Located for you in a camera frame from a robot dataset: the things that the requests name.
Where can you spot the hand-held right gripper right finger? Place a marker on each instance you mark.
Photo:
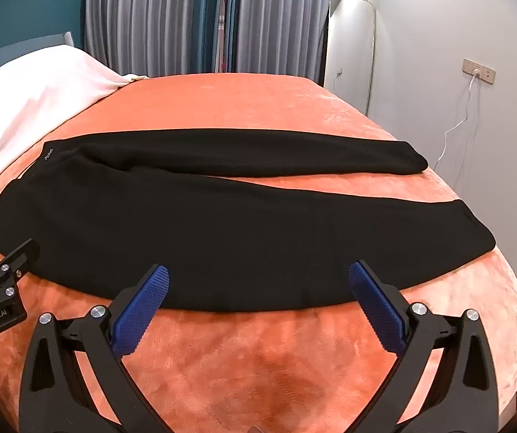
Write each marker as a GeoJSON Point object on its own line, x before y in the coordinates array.
{"type": "Point", "coordinates": [378, 311]}

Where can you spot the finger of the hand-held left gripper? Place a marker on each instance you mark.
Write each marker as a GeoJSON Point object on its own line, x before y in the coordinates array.
{"type": "Point", "coordinates": [17, 257]}

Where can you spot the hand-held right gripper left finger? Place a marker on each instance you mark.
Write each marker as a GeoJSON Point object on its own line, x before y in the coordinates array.
{"type": "Point", "coordinates": [143, 311]}

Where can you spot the black pants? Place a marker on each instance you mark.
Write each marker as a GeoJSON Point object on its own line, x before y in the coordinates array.
{"type": "Point", "coordinates": [195, 225]}

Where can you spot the white duvet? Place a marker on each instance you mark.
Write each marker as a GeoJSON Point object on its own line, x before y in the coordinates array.
{"type": "Point", "coordinates": [37, 94]}

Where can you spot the grey-blue headboard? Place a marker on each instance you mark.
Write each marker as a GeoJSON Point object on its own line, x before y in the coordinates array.
{"type": "Point", "coordinates": [24, 49]}

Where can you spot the orange plush blanket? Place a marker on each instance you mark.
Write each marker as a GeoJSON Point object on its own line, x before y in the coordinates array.
{"type": "Point", "coordinates": [249, 99]}

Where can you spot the standing mirror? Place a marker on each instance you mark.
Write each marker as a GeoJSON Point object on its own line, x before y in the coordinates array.
{"type": "Point", "coordinates": [348, 45]}

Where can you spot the grey pleated curtain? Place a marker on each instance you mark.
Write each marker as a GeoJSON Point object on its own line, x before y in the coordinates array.
{"type": "Point", "coordinates": [294, 18]}
{"type": "Point", "coordinates": [150, 18]}

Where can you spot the dark teal curtain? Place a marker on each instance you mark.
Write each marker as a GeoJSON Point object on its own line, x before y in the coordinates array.
{"type": "Point", "coordinates": [229, 13]}

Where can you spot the wall power outlet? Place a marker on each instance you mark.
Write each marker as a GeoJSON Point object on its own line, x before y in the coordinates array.
{"type": "Point", "coordinates": [486, 72]}

